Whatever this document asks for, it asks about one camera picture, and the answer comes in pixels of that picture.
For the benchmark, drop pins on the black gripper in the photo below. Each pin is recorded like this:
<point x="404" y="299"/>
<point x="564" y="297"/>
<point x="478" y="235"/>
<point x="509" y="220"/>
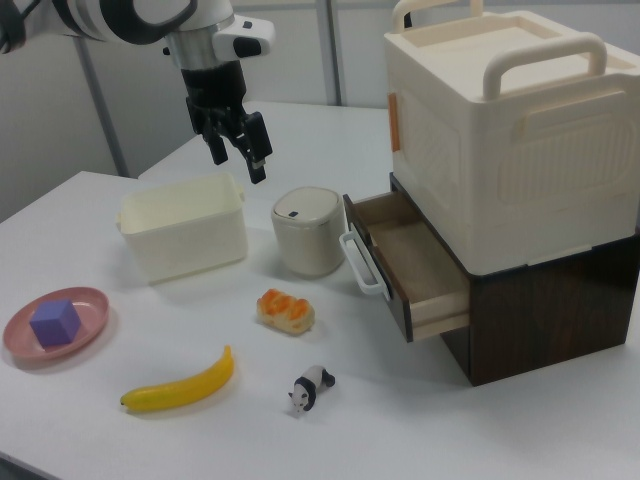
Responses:
<point x="214" y="90"/>

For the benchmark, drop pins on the black and white panda toy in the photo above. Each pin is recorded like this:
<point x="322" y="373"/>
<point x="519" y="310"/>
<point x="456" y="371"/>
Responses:
<point x="310" y="385"/>

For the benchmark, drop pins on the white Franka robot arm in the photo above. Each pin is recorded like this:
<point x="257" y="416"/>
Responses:
<point x="115" y="15"/>

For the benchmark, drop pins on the orange glazed toy bread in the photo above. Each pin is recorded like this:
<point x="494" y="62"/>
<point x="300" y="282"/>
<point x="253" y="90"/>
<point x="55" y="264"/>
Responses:
<point x="285" y="312"/>

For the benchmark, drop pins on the yellow toy banana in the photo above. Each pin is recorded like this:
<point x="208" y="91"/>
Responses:
<point x="190" y="387"/>

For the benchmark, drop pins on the dark wood drawer cabinet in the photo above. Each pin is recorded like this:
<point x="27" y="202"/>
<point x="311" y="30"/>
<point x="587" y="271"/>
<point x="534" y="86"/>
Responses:
<point x="540" y="320"/>

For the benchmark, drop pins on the cream open storage bin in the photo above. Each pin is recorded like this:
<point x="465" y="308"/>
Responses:
<point x="190" y="240"/>

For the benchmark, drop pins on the beige lidded mini trash can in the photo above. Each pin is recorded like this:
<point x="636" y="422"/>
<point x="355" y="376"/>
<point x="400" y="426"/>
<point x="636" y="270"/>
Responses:
<point x="310" y="240"/>

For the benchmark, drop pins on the pink plastic plate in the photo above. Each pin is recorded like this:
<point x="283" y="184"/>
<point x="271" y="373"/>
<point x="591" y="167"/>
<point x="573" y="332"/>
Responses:
<point x="90" y="310"/>

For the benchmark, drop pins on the purple cube block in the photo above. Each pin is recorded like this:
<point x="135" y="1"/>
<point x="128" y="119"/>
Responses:
<point x="55" y="325"/>

